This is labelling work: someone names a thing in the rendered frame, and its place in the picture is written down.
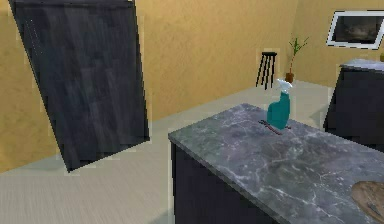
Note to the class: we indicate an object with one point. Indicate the brown round wooden board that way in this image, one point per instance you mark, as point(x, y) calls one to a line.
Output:
point(370, 199)

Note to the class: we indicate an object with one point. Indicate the black stool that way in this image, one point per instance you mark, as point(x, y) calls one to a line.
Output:
point(266, 70)

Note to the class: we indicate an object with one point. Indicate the black cabinet with grey top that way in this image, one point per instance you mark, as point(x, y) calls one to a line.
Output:
point(358, 106)

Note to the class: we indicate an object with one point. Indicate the dark grey room door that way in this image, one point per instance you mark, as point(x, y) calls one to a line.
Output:
point(83, 80)

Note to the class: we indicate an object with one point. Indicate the dark red thin utensil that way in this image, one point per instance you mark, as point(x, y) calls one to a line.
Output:
point(270, 127)

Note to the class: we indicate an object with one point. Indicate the green house plant in pot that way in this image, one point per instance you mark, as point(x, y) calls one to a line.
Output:
point(292, 56)

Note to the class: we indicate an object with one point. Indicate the black counter with marble top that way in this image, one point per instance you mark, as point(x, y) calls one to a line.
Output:
point(253, 166)

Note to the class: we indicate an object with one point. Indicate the teal spray bottle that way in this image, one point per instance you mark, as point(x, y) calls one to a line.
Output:
point(279, 111)

